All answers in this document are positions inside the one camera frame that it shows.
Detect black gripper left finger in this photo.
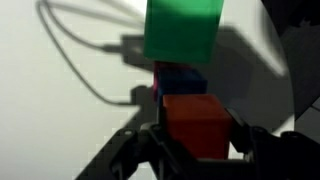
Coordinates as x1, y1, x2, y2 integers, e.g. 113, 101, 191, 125
76, 124, 199, 180

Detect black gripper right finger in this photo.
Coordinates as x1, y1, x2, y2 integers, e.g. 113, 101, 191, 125
227, 109, 320, 180

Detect orange block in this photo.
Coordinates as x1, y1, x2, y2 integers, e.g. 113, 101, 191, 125
163, 94, 233, 159

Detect blue block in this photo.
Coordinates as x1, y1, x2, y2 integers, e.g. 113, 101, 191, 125
157, 68, 208, 104

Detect dark green block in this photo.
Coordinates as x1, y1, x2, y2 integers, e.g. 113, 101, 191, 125
143, 0, 224, 63

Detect round white table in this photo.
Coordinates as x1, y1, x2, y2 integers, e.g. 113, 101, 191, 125
0, 0, 295, 180

